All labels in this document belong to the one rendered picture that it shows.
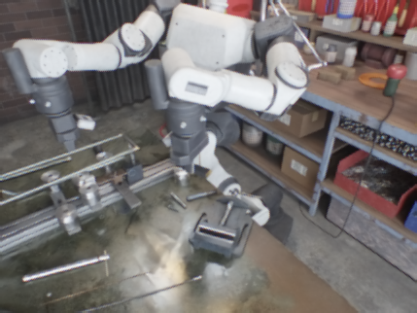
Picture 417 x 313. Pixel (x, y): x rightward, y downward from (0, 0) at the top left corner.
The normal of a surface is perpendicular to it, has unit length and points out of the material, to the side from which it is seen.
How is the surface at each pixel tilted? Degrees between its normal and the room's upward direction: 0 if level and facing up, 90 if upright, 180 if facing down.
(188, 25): 74
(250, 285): 0
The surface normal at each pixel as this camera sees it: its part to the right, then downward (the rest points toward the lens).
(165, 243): 0.00, -0.82
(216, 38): -0.45, 0.27
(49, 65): 0.82, 0.32
